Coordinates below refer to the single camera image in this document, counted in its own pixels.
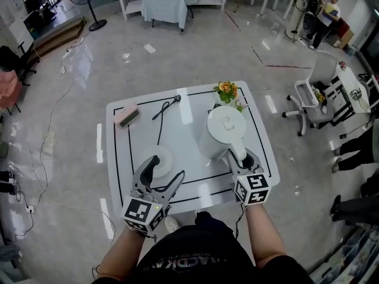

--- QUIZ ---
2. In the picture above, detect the person's left forearm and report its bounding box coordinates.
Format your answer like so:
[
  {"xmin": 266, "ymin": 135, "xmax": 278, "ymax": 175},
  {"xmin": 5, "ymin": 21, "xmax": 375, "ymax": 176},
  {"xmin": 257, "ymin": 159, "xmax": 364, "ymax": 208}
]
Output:
[{"xmin": 99, "ymin": 226, "xmax": 146, "ymax": 280}]

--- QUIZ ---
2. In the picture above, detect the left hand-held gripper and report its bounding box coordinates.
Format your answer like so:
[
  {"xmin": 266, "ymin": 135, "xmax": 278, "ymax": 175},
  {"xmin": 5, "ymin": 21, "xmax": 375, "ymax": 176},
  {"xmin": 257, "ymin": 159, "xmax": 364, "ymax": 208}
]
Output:
[{"xmin": 121, "ymin": 154, "xmax": 186, "ymax": 238}]

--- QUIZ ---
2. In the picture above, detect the table with pale blue cloth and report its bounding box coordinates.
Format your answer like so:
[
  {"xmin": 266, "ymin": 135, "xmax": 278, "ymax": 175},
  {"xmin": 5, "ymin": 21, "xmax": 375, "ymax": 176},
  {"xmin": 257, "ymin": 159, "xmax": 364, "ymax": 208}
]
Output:
[{"xmin": 140, "ymin": 0, "xmax": 204, "ymax": 33}]

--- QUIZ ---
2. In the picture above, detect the black power cord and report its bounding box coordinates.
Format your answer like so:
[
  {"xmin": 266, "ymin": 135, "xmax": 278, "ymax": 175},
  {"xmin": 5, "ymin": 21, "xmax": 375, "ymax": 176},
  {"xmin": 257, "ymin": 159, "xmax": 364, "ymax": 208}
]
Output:
[{"xmin": 152, "ymin": 94, "xmax": 182, "ymax": 146}]

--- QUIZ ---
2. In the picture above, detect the person's black clothing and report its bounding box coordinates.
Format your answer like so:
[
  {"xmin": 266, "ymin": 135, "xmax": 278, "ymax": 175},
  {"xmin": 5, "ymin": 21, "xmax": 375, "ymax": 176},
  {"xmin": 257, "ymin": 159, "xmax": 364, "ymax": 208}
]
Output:
[{"xmin": 91, "ymin": 211, "xmax": 314, "ymax": 284}]

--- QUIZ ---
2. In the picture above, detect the pink digital clock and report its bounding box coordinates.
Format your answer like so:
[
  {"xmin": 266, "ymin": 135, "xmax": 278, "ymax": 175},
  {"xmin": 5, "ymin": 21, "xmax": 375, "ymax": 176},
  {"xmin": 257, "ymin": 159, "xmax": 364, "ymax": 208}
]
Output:
[{"xmin": 114, "ymin": 104, "xmax": 140, "ymax": 129}]

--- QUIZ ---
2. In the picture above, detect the person's right forearm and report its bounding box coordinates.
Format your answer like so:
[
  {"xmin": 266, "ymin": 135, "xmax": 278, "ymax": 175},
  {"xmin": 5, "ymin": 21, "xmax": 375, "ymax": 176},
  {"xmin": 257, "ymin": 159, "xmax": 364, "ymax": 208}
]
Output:
[{"xmin": 244, "ymin": 202, "xmax": 288, "ymax": 267}]

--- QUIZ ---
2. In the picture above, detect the white round kettle base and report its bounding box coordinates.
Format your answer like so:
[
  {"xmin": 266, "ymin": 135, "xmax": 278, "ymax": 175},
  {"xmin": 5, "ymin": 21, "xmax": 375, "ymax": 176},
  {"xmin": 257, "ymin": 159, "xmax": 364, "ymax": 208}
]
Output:
[{"xmin": 141, "ymin": 144, "xmax": 174, "ymax": 179}]

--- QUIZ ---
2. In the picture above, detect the orange flower potted plant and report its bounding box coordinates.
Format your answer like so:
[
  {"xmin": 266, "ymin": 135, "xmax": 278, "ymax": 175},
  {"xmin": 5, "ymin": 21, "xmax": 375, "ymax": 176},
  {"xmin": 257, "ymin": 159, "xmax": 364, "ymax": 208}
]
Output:
[{"xmin": 213, "ymin": 80, "xmax": 240, "ymax": 105}]

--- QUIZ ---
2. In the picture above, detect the brown wooden step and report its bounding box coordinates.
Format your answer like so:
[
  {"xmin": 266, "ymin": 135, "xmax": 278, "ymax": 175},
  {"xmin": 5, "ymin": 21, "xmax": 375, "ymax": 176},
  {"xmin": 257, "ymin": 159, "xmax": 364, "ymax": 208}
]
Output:
[{"xmin": 29, "ymin": 18, "xmax": 85, "ymax": 59}]

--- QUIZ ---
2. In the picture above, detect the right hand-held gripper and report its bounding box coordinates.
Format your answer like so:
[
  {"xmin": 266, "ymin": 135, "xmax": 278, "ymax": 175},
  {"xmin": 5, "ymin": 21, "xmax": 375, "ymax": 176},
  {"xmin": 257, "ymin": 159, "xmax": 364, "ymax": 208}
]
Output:
[{"xmin": 225, "ymin": 149, "xmax": 272, "ymax": 208}]

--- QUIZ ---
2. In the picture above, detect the white electric kettle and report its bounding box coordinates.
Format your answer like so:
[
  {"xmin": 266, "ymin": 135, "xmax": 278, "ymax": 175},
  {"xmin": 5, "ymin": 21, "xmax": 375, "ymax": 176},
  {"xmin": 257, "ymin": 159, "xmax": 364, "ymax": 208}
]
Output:
[{"xmin": 198, "ymin": 102, "xmax": 248, "ymax": 162}]

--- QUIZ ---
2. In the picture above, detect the white flower sprig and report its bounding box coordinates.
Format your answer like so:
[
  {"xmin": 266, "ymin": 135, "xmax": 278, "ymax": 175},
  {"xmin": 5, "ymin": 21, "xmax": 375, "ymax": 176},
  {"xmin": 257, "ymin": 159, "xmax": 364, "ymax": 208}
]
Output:
[{"xmin": 233, "ymin": 98, "xmax": 249, "ymax": 114}]

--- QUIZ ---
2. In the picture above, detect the white desk with black frame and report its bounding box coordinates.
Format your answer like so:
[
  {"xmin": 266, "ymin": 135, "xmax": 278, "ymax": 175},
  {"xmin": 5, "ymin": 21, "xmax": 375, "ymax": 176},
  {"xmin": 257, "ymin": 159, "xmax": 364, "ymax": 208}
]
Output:
[{"xmin": 328, "ymin": 68, "xmax": 379, "ymax": 127}]

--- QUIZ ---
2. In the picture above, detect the pink armchair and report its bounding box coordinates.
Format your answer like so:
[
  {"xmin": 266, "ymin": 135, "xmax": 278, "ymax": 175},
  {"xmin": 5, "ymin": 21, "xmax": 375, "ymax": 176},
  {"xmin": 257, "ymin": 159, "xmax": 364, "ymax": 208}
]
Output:
[{"xmin": 0, "ymin": 69, "xmax": 23, "ymax": 115}]

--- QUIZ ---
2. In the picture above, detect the black office chair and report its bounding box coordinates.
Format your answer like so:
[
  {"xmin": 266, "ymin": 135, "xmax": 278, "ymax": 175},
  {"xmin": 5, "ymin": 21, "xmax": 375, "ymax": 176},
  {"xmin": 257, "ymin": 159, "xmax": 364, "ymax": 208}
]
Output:
[{"xmin": 0, "ymin": 41, "xmax": 38, "ymax": 87}]

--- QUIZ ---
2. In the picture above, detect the person's left white shoe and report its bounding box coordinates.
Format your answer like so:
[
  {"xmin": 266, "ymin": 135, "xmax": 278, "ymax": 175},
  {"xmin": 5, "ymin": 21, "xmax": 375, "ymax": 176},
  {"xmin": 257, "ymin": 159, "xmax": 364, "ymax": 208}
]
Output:
[{"xmin": 164, "ymin": 215, "xmax": 181, "ymax": 234}]

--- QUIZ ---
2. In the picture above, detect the white office chair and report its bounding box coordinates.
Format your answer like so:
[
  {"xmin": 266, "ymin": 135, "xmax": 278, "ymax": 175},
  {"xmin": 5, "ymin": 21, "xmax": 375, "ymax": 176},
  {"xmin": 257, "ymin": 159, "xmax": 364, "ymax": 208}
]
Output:
[{"xmin": 281, "ymin": 50, "xmax": 340, "ymax": 137}]

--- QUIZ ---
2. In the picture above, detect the white shelf unit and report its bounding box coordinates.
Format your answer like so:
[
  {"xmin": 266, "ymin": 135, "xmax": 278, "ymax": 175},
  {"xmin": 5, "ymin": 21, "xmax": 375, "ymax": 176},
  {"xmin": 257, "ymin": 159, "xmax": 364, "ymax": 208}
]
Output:
[{"xmin": 114, "ymin": 0, "xmax": 230, "ymax": 22}]

